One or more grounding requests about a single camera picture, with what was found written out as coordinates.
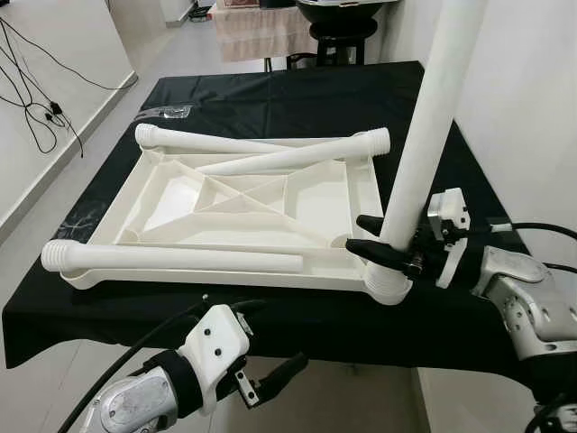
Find white plastic table leg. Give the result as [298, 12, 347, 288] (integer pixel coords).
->
[41, 238, 306, 274]
[135, 124, 303, 156]
[194, 127, 392, 178]
[364, 0, 492, 304]

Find white plastic table top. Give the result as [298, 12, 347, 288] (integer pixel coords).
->
[63, 143, 414, 306]

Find black tablecloth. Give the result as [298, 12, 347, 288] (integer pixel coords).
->
[2, 61, 542, 378]

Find black stool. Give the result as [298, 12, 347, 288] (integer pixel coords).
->
[287, 20, 380, 69]

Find beige table cover cloth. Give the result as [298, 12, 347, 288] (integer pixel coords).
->
[209, 5, 315, 62]

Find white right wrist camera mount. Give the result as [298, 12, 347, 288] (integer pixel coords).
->
[426, 188, 485, 290]

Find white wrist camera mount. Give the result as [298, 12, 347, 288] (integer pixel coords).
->
[426, 188, 485, 290]
[179, 304, 252, 417]

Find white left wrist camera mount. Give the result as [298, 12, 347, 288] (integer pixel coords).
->
[179, 304, 252, 417]

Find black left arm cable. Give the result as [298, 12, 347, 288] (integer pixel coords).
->
[56, 302, 213, 433]

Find black floor cable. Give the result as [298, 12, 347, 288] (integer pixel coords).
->
[0, 16, 139, 91]
[0, 45, 84, 160]

